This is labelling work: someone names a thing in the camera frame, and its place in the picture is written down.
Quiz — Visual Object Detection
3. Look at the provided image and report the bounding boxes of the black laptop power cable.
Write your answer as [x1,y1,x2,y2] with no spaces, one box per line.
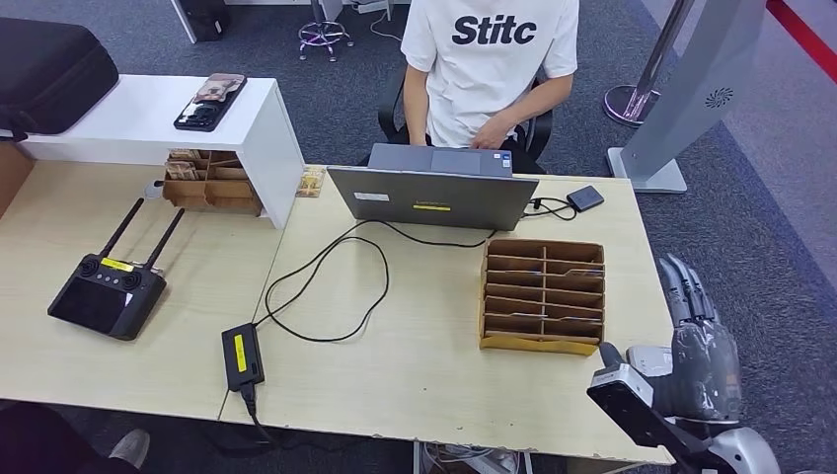
[253,219,498,346]

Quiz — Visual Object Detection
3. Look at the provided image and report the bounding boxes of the large cardboard card organizer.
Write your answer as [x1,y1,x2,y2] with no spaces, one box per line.
[478,238,606,358]

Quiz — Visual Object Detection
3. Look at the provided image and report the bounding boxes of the black computer tower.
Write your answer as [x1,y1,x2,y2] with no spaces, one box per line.
[171,0,231,44]

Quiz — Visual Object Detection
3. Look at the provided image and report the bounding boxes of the person's leg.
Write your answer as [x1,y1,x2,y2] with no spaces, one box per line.
[0,402,142,474]

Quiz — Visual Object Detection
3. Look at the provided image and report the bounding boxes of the black drive cable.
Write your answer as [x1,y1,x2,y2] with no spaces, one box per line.
[520,196,578,222]

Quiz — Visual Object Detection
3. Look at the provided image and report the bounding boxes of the black external drive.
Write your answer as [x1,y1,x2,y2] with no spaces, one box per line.
[566,185,606,214]

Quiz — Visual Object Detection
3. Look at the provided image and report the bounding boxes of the black smartphone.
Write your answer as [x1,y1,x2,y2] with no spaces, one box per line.
[173,73,249,133]

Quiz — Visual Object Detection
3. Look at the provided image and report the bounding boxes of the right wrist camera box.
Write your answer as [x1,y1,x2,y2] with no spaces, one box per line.
[586,362,713,462]

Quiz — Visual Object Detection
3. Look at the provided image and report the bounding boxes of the red barrier belt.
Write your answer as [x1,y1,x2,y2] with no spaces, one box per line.
[765,0,837,85]

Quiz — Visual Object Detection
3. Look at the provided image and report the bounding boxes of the small cardboard card organizer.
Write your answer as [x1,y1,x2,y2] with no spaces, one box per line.
[162,150,265,218]

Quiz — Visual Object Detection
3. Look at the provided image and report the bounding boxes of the white card reader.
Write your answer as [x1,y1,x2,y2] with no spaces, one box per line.
[625,345,675,381]

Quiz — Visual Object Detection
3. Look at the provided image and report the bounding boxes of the white power strip with cables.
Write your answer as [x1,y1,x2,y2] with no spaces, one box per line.
[418,443,524,474]

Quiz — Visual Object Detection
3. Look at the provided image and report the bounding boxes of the black power adapter yellow label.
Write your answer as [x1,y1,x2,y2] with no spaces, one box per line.
[220,322,266,394]

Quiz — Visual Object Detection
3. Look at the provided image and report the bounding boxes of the chrome stool base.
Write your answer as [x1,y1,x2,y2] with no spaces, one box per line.
[297,0,355,63]

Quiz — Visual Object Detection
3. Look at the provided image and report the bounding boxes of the person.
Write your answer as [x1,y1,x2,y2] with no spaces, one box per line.
[400,0,580,152]

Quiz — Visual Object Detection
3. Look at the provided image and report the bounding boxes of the person's left hand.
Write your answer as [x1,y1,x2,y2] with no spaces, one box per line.
[469,116,519,152]

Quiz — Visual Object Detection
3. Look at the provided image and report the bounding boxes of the black mains cable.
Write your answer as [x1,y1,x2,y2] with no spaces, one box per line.
[240,383,277,446]

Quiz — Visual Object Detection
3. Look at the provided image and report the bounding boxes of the grey laptop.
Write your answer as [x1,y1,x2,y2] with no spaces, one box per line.
[326,142,541,232]

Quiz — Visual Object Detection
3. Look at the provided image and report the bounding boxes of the patterned card stack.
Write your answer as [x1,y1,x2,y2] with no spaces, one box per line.
[164,150,202,183]

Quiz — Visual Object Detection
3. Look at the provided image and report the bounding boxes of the white shelf riser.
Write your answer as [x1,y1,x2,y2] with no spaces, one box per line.
[11,73,307,231]

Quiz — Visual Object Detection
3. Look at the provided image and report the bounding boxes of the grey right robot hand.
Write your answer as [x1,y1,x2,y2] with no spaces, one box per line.
[598,253,744,424]

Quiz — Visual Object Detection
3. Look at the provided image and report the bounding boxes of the grey kiosk stand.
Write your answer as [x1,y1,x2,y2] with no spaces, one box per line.
[606,0,766,195]

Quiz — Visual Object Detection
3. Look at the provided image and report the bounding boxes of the black carrying case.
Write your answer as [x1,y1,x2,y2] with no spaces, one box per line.
[0,17,120,142]

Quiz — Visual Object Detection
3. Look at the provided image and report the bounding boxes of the chrome stanchion post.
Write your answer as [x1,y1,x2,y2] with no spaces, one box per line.
[602,0,695,127]

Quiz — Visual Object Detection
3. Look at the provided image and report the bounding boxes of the white floor cable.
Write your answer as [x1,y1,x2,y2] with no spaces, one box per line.
[367,7,412,45]

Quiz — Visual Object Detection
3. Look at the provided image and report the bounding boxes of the black remote controller with antennas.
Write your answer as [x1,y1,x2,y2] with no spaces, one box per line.
[46,197,187,343]

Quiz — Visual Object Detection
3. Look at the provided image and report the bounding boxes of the grey shoe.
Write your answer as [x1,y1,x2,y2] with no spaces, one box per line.
[108,428,152,471]

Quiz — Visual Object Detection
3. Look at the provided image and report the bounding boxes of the black office chair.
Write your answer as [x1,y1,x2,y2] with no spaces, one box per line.
[377,65,555,175]

